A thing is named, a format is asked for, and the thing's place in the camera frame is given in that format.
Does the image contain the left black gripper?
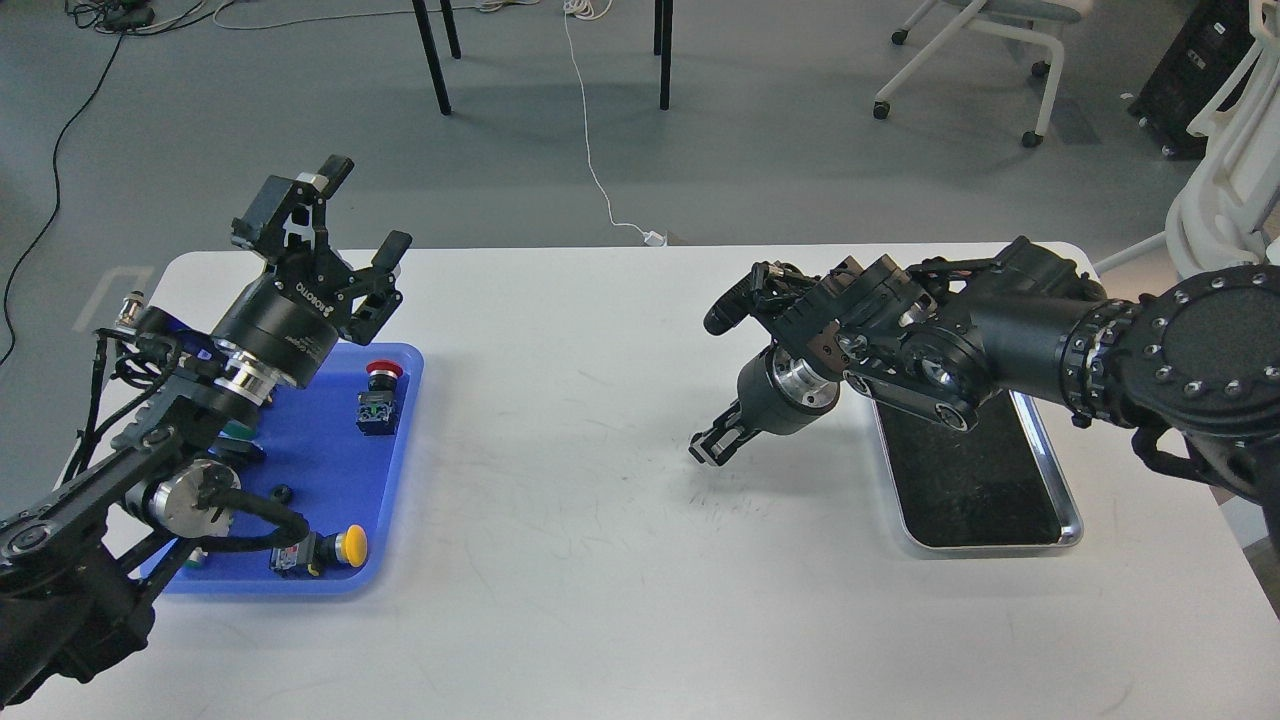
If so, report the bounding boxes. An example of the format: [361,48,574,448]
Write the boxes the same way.
[212,155,413,388]

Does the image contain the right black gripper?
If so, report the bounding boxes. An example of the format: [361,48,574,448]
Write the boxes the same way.
[687,345,841,468]

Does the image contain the black cable on floor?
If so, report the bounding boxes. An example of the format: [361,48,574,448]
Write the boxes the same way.
[0,0,241,366]

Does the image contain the black box on floor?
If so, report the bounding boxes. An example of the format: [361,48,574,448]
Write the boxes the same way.
[1128,1,1254,160]

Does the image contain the black table legs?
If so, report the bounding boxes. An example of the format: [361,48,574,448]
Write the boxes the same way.
[412,0,673,117]

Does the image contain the small black gear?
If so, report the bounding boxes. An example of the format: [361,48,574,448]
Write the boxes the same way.
[269,483,294,506]

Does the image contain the red push button switch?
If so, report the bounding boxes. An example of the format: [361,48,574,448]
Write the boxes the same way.
[356,359,404,436]

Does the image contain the metal tray with black mat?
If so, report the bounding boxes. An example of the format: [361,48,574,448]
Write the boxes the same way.
[876,392,1083,557]

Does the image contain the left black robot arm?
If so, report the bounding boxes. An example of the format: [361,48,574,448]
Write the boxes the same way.
[1,155,412,705]

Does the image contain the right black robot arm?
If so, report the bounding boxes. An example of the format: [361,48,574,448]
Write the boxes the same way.
[689,237,1277,539]

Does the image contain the white cable on floor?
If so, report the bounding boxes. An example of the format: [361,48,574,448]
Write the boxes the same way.
[480,0,669,247]

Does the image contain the yellow push button switch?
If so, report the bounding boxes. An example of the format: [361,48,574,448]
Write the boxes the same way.
[268,524,369,577]

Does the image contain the white chair with castors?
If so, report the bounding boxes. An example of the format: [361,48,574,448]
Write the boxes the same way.
[873,0,1085,149]

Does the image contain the blue plastic tray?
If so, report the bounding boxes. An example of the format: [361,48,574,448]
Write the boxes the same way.
[165,342,424,600]

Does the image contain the green push button switch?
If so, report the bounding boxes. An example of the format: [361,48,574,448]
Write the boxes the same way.
[219,420,257,442]

